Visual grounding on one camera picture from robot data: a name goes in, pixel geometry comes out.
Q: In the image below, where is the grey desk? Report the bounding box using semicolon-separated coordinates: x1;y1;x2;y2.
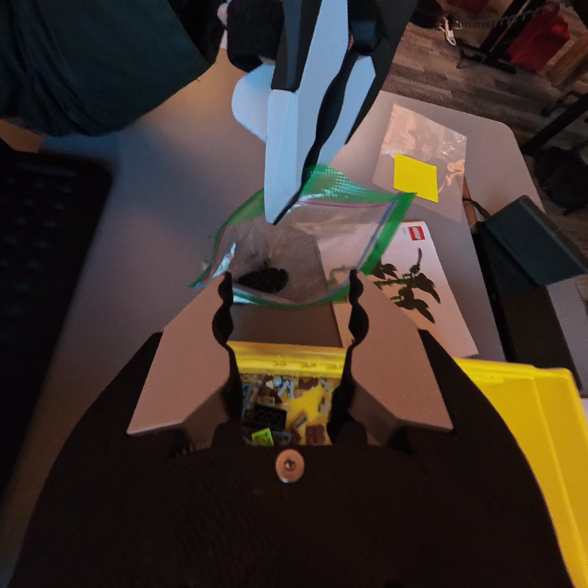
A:
0;48;545;588

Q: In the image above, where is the black backpack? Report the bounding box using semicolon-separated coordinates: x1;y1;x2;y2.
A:
535;146;588;214

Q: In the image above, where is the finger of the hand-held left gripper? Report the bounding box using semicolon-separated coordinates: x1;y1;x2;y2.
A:
316;54;383;161
265;0;355;227

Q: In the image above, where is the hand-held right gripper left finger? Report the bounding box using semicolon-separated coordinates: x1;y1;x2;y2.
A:
125;271;244;436

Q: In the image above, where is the small clear plastic sleeve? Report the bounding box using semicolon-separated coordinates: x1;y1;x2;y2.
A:
372;103;468;223

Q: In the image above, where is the dark cable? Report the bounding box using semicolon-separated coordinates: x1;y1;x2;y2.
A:
461;177;491;223

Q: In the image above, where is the pile of toy building bricks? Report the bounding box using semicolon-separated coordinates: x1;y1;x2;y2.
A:
240;373;334;447

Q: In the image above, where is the clear zip bag green seal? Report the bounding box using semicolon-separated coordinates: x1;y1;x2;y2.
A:
189;163;416;309

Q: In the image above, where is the yellow sticky note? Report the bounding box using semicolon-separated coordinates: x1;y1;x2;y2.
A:
393;153;439;204

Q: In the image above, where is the black metal table leg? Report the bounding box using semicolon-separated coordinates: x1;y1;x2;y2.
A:
459;0;552;74

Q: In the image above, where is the person's left hand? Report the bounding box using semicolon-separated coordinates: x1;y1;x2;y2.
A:
226;0;286;73

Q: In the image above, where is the black flat device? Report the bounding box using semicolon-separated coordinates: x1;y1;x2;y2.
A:
478;239;588;396

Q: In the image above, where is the plant building instruction booklet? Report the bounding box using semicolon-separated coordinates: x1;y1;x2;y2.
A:
317;220;481;360

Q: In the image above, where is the person's left forearm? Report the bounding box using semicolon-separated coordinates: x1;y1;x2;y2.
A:
0;0;217;137

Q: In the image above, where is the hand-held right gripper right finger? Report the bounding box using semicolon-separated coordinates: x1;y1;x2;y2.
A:
328;269;454;447

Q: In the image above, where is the yellow plastic storage bin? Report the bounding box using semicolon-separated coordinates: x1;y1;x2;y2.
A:
228;341;588;588

